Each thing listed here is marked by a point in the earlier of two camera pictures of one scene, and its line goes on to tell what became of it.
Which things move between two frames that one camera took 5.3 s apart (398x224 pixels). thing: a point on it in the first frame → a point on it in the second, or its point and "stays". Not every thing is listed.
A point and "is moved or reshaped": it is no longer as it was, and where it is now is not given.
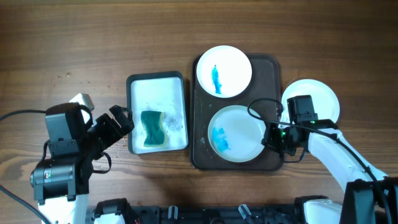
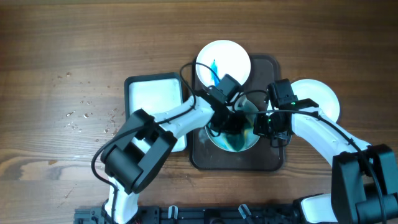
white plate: [224, 71] is moved or reshaped
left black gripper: [114, 133] → [241, 119]
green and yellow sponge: [155, 134] is moved or reshaped
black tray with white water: [161, 91] stays
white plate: [324, 99] stays
